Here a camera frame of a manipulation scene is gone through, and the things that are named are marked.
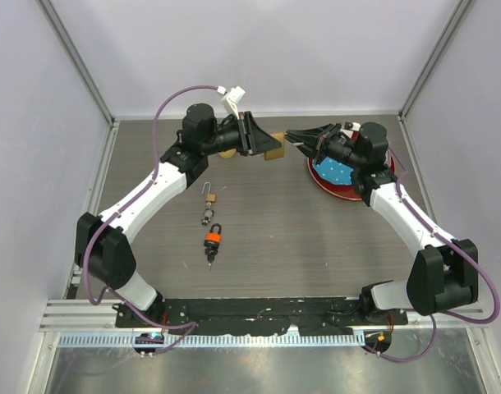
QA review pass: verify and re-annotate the large brass padlock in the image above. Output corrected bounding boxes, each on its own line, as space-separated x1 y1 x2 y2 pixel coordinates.
264 132 285 161

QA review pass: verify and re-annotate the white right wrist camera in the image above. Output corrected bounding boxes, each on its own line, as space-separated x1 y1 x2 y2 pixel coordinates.
341 121 361 138

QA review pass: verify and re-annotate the orange black padlock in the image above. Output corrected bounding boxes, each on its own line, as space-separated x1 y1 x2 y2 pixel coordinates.
204 223 222 250

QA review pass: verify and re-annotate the yellow ceramic mug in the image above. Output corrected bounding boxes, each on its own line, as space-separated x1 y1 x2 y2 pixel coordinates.
218 149 237 159

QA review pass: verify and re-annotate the small brass padlock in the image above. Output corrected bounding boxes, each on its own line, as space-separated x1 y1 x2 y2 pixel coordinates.
202 181 217 204

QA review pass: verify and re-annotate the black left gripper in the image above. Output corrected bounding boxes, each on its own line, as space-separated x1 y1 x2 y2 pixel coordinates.
203 112 282 158

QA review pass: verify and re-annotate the dark red round plate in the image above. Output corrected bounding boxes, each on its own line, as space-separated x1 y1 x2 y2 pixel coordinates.
308 138 397 205

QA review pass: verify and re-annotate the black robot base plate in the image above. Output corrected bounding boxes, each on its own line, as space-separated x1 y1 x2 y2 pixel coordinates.
112 296 409 337

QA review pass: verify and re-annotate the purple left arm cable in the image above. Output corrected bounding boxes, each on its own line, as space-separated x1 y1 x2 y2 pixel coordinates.
82 84 223 354

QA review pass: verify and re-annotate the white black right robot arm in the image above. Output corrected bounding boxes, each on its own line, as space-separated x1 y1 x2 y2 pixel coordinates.
285 122 479 324

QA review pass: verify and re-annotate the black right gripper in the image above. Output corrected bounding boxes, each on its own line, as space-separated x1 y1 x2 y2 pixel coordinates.
287 121 365 170

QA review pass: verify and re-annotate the blue dotted dish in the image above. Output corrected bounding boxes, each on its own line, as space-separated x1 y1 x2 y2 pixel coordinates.
311 157 352 186

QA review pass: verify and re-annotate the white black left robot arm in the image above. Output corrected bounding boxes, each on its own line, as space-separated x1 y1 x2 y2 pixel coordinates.
75 103 283 328

